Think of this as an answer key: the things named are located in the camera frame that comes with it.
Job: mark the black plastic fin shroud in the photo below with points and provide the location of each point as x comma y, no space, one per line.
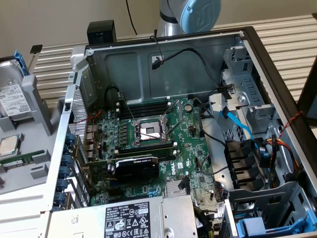
237,158

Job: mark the green Dell motherboard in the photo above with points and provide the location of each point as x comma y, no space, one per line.
188,148

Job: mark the dark object beside case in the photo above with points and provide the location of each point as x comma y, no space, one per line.
309,99

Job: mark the open Dell PC case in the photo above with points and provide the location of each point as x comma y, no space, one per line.
128,74

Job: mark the CPU socket cover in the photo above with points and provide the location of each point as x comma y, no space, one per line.
179,110

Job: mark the coin cell battery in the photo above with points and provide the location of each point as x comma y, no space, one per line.
189,107

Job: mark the grey parts rack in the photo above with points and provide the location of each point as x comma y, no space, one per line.
34,141

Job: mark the grey power supply unit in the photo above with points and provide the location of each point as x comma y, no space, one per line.
178,213

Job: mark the black graphics card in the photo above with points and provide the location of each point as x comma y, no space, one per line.
138,171

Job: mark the green RAM stick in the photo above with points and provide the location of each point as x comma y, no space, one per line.
17,161

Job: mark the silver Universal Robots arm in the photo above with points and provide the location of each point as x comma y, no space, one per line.
168,24

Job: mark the CPU socket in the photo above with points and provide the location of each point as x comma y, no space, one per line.
148,131

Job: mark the silver CPU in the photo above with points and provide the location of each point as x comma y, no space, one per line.
8,146

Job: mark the black box behind case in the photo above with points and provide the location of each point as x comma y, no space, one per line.
101,29

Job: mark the silver chipset heat sink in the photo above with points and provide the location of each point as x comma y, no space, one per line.
173,188

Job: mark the blue disk carrier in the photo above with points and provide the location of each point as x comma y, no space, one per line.
252,226

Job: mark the hard disk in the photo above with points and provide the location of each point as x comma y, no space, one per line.
12,99

